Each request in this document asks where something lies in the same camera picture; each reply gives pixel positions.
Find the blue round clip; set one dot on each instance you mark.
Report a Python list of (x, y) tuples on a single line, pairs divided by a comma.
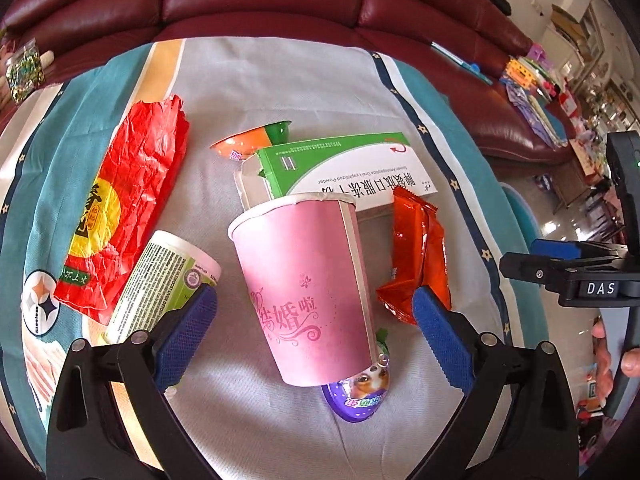
[(474, 67)]

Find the orange snack packet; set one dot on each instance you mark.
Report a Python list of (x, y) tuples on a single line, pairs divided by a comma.
[(415, 240)]

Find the purple jelly cup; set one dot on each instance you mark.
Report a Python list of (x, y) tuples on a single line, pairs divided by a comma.
[(350, 400)]

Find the dark patterned ball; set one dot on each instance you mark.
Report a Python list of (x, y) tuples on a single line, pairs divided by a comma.
[(542, 182)]

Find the teal white star blanket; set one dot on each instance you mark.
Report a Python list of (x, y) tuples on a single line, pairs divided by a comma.
[(280, 90)]

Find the pink paper cup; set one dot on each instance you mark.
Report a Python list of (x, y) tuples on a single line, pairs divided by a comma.
[(300, 285)]

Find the wooden side table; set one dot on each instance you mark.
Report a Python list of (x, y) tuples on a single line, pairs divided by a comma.
[(585, 175)]

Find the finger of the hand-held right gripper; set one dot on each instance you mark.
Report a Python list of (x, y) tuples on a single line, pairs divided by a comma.
[(555, 247), (530, 267)]

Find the dark red leather sofa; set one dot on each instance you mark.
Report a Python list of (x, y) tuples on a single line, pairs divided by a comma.
[(260, 0)]

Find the yellow plastic toy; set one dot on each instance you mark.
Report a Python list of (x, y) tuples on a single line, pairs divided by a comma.
[(515, 72)]

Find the blue plastic bucket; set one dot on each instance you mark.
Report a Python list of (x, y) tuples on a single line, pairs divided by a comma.
[(525, 220)]

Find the white tube bottle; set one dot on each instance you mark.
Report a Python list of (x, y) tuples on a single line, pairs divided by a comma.
[(160, 270)]

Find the cardboard box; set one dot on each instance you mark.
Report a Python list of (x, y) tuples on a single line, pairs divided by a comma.
[(575, 30)]

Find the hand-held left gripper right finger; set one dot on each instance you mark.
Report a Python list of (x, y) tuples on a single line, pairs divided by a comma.
[(445, 345)]

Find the orange green jelly cup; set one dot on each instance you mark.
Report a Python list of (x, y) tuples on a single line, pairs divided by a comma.
[(250, 141)]

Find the pile of folded cloths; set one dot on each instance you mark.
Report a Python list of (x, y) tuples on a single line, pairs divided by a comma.
[(537, 115)]

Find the clear bag of beads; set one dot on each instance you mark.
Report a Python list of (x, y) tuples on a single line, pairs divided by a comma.
[(25, 72)]

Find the teal thin book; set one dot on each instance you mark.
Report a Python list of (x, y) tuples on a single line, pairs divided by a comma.
[(450, 55)]

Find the person's right hand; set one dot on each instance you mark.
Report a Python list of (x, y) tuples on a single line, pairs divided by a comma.
[(632, 362)]

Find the green white medicine box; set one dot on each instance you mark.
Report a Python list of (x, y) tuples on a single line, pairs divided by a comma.
[(340, 160)]

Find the red plastic bag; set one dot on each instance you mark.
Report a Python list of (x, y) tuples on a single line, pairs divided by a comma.
[(140, 160)]

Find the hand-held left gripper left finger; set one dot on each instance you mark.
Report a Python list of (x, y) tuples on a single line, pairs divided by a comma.
[(185, 340)]

